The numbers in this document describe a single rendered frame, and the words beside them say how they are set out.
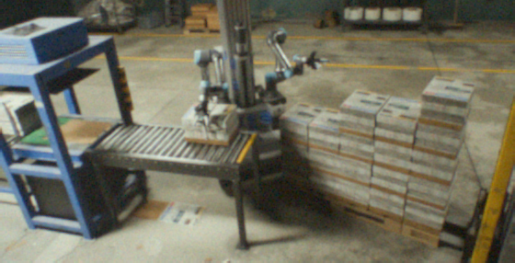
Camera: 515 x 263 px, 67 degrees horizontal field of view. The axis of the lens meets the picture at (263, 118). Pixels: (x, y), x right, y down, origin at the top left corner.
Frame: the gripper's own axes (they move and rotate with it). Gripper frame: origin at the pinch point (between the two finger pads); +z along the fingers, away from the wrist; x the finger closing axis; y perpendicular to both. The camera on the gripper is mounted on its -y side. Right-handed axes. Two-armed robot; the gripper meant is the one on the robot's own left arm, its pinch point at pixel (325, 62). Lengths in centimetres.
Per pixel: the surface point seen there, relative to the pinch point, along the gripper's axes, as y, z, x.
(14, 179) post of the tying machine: 34, -148, 241
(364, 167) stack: 63, 63, 39
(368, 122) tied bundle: 22, 63, 32
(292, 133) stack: 48, -3, 49
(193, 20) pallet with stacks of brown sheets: 126, -580, -247
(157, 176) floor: 107, -136, 129
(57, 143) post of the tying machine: -3, -96, 206
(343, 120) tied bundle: 24, 43, 37
